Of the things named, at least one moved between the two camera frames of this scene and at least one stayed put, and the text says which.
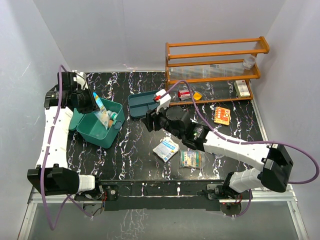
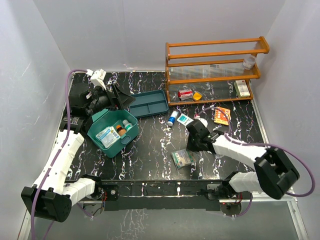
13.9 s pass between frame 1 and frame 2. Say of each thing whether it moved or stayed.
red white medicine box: stayed
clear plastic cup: stayed
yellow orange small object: stayed
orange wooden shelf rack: stayed
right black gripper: moved
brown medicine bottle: moved
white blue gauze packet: moved
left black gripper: moved
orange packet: stayed
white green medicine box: stayed
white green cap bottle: moved
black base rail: stayed
